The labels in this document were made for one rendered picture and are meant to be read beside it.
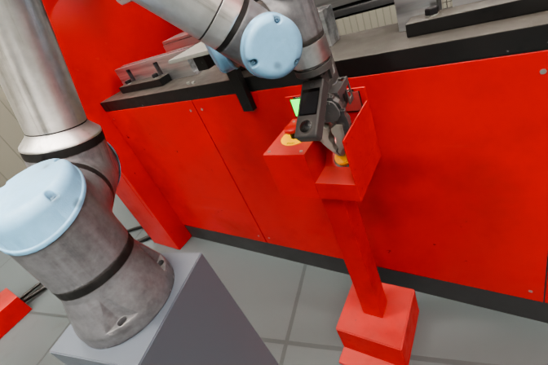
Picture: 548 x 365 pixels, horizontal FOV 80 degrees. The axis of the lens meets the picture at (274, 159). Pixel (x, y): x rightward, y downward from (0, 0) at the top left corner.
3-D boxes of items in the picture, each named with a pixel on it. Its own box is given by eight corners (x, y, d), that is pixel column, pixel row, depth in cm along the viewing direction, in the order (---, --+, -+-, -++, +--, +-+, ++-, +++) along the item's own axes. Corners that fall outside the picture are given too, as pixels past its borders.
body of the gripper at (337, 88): (355, 100, 67) (340, 46, 61) (343, 125, 62) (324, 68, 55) (322, 104, 72) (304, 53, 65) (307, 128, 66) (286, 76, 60)
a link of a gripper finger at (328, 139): (347, 141, 73) (336, 107, 68) (339, 159, 70) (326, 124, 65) (334, 142, 75) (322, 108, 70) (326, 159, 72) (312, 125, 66)
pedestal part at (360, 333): (339, 363, 106) (329, 344, 100) (361, 296, 122) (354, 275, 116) (404, 389, 94) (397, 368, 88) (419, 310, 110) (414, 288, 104)
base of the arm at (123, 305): (134, 355, 42) (86, 310, 37) (61, 342, 48) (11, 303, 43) (190, 258, 53) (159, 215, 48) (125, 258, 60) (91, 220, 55)
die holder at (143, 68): (125, 89, 151) (113, 70, 147) (135, 83, 155) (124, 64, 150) (197, 74, 121) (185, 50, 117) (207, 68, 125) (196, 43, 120)
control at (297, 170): (280, 195, 78) (251, 132, 69) (307, 156, 89) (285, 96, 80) (361, 201, 67) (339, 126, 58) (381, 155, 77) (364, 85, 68)
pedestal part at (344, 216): (364, 313, 104) (314, 183, 77) (369, 296, 108) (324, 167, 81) (382, 318, 100) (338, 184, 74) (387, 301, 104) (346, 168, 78)
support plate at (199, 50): (170, 64, 87) (167, 60, 87) (227, 29, 104) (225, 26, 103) (216, 52, 76) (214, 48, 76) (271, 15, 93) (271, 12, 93)
